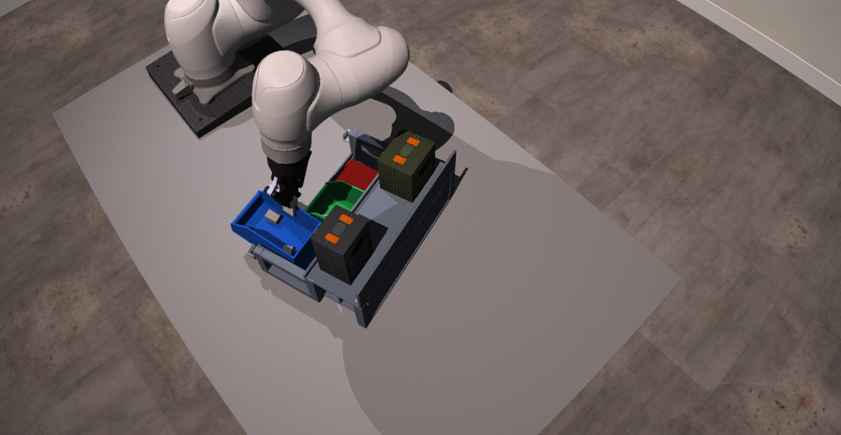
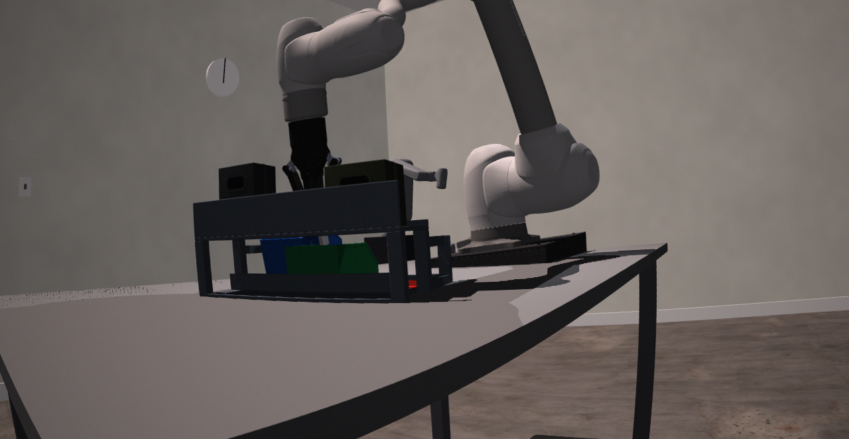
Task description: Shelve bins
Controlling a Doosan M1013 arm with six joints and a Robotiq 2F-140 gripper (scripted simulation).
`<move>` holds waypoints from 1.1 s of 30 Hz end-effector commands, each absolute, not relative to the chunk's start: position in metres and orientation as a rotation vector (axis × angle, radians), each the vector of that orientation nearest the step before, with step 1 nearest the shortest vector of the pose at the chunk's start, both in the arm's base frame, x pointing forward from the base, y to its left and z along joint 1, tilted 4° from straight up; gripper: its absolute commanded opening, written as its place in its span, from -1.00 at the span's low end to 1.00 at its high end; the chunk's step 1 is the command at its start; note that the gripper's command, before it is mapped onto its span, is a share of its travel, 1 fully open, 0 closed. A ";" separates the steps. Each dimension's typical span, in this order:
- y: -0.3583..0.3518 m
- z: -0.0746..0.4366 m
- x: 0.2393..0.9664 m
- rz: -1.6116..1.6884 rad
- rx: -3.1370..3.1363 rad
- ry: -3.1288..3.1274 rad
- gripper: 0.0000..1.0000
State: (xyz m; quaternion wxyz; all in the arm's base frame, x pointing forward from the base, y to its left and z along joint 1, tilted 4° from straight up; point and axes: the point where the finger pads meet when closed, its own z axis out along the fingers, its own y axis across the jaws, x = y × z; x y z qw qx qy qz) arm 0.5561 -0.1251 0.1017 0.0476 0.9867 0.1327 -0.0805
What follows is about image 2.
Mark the blue bin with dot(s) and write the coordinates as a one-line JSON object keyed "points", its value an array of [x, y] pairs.
{"points": [[273, 250]]}

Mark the green bin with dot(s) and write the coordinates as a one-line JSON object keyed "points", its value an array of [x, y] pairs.
{"points": [[333, 259]]}

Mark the olive green tool case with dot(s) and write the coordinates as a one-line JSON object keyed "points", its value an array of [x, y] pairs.
{"points": [[365, 172]]}

